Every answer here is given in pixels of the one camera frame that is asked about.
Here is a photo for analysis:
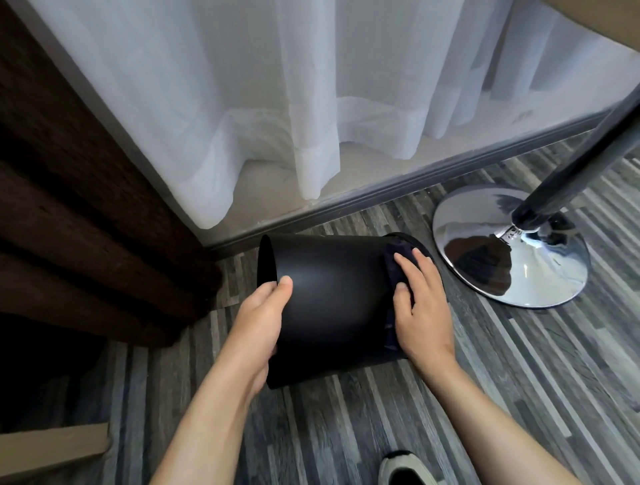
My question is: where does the person's left hand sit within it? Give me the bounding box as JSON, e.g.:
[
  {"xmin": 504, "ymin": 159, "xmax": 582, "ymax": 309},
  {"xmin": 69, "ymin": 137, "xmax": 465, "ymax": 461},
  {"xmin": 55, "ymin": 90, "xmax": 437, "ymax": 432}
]
[{"xmin": 219, "ymin": 276, "xmax": 294, "ymax": 396}]

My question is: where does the person's right hand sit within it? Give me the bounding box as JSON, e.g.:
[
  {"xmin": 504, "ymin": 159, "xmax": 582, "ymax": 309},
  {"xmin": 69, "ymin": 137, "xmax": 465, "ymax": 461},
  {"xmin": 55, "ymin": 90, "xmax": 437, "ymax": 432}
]
[{"xmin": 392, "ymin": 247, "xmax": 459, "ymax": 373}]

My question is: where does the dark blue cloth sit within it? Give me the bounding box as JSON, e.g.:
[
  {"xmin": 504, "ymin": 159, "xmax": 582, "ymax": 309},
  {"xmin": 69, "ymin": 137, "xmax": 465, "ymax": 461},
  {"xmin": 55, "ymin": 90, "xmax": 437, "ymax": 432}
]
[{"xmin": 382, "ymin": 237, "xmax": 419, "ymax": 351}]

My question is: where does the black round waste bin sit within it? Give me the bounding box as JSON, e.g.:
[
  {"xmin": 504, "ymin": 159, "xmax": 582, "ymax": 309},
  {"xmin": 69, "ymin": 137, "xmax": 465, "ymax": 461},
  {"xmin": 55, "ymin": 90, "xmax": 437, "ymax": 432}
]
[{"xmin": 256, "ymin": 232, "xmax": 448, "ymax": 391}]

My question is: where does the person's right forearm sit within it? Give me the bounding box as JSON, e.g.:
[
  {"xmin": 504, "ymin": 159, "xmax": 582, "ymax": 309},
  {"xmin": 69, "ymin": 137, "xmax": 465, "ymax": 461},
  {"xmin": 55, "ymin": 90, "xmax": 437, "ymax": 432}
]
[{"xmin": 417, "ymin": 357, "xmax": 583, "ymax": 485}]

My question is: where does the person's left forearm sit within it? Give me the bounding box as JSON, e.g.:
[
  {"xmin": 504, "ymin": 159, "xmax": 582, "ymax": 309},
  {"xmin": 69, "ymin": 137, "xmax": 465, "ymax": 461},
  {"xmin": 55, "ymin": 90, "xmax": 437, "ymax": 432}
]
[{"xmin": 149, "ymin": 352, "xmax": 258, "ymax": 485}]

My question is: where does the round chrome table base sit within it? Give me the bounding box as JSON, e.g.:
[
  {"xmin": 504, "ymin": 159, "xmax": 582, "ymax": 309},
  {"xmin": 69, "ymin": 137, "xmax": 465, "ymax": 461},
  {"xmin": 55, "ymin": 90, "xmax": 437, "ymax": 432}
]
[{"xmin": 432, "ymin": 184, "xmax": 591, "ymax": 308}]

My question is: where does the person's white shoe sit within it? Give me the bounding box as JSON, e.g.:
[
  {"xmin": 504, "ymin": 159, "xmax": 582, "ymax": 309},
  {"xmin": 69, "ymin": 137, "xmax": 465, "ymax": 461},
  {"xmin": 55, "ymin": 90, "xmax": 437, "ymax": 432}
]
[{"xmin": 378, "ymin": 450, "xmax": 442, "ymax": 485}]

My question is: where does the black table pole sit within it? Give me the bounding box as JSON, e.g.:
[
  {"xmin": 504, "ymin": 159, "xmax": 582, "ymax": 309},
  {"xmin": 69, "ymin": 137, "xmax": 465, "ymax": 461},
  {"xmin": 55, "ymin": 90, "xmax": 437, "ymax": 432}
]
[{"xmin": 510, "ymin": 82, "xmax": 640, "ymax": 232}]

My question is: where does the white sheer curtain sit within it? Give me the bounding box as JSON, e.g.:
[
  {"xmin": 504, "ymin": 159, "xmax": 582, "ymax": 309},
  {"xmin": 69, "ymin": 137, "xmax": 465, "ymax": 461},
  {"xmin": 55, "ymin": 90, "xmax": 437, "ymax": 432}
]
[{"xmin": 15, "ymin": 0, "xmax": 640, "ymax": 231}]

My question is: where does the dark brown thick curtain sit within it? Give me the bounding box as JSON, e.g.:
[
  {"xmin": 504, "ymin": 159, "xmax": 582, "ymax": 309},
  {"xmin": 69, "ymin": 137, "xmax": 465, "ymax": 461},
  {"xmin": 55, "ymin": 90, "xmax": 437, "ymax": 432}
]
[{"xmin": 0, "ymin": 0, "xmax": 224, "ymax": 349}]

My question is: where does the beige wooden board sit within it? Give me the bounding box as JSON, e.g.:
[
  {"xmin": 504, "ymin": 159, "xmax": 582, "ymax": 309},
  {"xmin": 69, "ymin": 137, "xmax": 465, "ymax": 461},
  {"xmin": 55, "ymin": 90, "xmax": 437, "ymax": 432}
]
[{"xmin": 0, "ymin": 423, "xmax": 112, "ymax": 473}]

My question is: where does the grey window frame rail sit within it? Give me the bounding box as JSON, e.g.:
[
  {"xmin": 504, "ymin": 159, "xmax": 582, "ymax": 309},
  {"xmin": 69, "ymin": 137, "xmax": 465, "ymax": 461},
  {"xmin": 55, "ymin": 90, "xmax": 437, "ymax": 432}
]
[{"xmin": 204, "ymin": 112, "xmax": 617, "ymax": 256}]

